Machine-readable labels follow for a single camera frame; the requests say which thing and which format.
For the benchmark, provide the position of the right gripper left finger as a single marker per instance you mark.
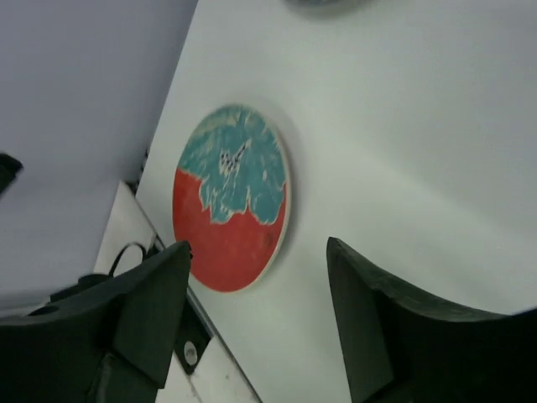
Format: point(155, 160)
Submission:
point(111, 342)

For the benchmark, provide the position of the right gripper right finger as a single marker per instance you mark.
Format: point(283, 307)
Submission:
point(403, 344)

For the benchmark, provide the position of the red and teal plate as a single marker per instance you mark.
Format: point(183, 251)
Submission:
point(231, 197)

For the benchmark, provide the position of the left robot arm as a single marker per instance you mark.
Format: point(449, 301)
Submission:
point(10, 168)

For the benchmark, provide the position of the dark teal plate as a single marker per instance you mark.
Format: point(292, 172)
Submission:
point(327, 4)

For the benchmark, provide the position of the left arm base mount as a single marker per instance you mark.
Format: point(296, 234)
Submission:
point(192, 336)

